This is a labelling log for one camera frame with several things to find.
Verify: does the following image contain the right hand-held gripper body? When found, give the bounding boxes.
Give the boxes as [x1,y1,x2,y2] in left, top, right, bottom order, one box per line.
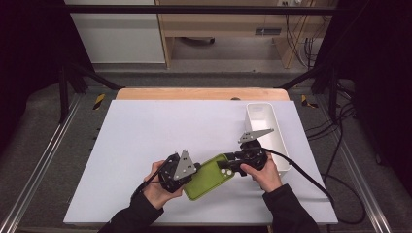
[237,128,275,173]

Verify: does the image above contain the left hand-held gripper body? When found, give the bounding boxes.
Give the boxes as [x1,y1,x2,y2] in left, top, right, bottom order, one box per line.
[157,149,199,194]

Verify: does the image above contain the green phone case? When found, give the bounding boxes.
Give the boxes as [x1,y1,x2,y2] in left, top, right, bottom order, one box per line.
[183,153,236,202]

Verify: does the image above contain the white plastic bin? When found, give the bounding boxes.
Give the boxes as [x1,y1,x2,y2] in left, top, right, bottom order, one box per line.
[244,102,292,178]

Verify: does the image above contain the person's right hand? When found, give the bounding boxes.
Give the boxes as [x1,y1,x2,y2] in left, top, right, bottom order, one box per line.
[240,153,284,193]

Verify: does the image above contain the person's left hand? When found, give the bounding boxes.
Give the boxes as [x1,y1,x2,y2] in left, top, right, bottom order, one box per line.
[142,160,184,211]

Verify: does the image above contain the wooden table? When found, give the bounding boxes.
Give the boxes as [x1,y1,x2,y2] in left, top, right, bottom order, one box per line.
[116,86,291,101]

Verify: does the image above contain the yellow black floor marker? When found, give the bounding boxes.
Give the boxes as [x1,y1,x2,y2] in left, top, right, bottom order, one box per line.
[92,93,106,111]
[300,94,320,110]

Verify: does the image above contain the black metal stand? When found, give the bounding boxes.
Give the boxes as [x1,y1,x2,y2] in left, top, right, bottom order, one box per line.
[57,61,125,124]
[275,62,341,122]

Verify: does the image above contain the dark object under desk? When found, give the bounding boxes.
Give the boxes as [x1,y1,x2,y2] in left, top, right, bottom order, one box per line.
[179,36,216,46]

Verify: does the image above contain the wooden desk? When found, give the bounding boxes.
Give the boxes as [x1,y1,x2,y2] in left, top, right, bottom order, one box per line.
[154,0,339,70]

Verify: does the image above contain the white cabinet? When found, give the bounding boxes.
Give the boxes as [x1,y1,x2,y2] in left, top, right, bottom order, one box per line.
[63,0,166,64]

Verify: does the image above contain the black curtain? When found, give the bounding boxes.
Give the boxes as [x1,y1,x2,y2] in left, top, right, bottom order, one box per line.
[315,0,412,176]
[0,0,95,150]

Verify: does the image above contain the white power strip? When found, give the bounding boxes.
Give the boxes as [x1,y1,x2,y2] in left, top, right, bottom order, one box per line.
[278,0,312,8]

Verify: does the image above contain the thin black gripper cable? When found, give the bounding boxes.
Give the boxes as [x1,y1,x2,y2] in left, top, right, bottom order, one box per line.
[130,154,174,200]

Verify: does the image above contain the thick black gripper cable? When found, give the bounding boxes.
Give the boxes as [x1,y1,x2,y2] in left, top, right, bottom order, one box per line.
[261,147,368,226]

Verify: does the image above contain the black floor cables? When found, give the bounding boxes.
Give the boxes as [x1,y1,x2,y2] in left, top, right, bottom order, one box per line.
[305,82,358,183]

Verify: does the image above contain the hanging black cables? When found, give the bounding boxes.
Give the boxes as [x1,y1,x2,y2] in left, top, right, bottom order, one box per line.
[285,14,317,69]

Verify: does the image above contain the aluminium floor rail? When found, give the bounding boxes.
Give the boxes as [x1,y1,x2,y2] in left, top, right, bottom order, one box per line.
[315,96,395,233]
[0,93,82,233]

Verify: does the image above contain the black horizontal frame bar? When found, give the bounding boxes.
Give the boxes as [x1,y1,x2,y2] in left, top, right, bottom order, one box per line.
[62,4,341,16]

